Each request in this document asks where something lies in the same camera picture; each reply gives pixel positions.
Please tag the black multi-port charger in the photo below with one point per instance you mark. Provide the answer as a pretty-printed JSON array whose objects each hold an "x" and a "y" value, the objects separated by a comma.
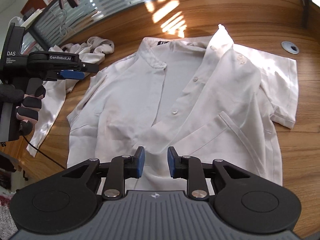
[{"x": 28, "y": 13}]

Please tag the person's grey fuzzy clothing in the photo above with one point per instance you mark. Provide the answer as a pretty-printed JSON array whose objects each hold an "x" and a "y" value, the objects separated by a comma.
[{"x": 7, "y": 220}]

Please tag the beige satin garment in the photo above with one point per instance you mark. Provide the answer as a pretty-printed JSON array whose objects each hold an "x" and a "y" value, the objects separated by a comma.
[{"x": 52, "y": 100}]

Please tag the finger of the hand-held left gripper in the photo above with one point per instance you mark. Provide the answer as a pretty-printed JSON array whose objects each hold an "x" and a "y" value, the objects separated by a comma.
[
  {"x": 71, "y": 74},
  {"x": 90, "y": 67}
]

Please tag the person's left hand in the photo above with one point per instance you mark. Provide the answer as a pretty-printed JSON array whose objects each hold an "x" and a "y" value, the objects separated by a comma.
[{"x": 30, "y": 105}]

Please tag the brown wooden door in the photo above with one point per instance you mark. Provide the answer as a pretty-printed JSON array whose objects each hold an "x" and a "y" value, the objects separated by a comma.
[{"x": 33, "y": 1}]

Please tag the white collared shirt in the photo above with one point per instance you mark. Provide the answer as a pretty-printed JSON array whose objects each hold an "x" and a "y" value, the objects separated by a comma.
[{"x": 200, "y": 110}]

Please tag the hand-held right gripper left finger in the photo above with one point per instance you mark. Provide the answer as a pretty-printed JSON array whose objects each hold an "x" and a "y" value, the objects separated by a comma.
[{"x": 140, "y": 161}]

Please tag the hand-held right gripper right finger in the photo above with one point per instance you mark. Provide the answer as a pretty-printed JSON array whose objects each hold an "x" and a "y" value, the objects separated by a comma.
[{"x": 172, "y": 161}]

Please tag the white power strip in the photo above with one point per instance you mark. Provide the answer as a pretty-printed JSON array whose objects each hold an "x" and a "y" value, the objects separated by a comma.
[{"x": 32, "y": 17}]

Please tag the person's left forearm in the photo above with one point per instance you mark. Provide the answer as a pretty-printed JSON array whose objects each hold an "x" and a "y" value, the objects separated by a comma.
[{"x": 10, "y": 95}]

